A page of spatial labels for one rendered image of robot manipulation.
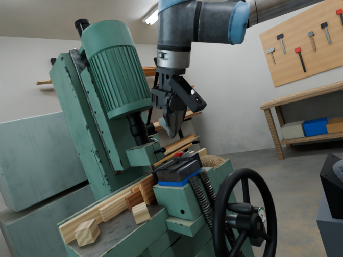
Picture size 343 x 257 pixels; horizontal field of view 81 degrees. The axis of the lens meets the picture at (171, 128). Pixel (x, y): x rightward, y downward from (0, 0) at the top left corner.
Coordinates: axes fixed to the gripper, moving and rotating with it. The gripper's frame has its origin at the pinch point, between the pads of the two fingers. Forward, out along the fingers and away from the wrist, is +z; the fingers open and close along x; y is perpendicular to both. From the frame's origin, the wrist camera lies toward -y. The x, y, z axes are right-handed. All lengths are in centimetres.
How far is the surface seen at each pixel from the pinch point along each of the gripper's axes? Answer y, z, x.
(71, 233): 8.1, 23.4, 31.7
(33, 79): 267, 31, -26
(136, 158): 15.3, 14.4, 3.5
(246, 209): -28.1, 3.9, 7.9
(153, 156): 8.3, 11.2, 1.1
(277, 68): 69, 10, -321
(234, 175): -21.4, 2.8, 0.7
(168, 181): -7.1, 8.6, 9.5
